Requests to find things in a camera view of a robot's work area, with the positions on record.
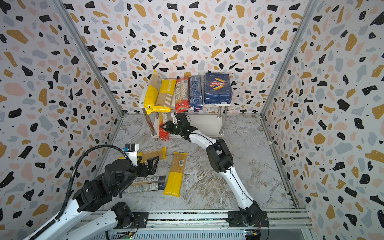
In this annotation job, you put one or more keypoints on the blue Barilla spaghetti box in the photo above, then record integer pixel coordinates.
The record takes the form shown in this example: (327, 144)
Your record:
(195, 95)

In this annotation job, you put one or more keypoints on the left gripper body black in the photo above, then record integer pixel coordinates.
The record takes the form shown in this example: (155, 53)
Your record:
(141, 170)

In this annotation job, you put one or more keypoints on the blue Barilla penne box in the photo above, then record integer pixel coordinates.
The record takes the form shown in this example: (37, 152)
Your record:
(217, 89)

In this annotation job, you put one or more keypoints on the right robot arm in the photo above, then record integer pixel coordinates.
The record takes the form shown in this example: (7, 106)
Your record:
(222, 162)

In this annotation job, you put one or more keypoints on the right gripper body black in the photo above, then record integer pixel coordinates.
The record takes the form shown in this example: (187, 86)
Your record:
(171, 127)

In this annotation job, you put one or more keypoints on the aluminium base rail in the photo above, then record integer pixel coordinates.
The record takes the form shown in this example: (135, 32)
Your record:
(273, 224)

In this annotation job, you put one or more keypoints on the clear blue-end spaghetti bag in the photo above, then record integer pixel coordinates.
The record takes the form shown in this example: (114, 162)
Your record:
(156, 183)

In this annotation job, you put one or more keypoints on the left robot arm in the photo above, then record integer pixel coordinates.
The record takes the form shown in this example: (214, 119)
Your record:
(117, 177)

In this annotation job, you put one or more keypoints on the white two-tier shelf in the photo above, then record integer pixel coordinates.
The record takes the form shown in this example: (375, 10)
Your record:
(211, 125)

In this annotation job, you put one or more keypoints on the yellow spaghetti bag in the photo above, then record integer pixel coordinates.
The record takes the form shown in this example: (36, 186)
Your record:
(175, 178)
(152, 93)
(160, 152)
(165, 96)

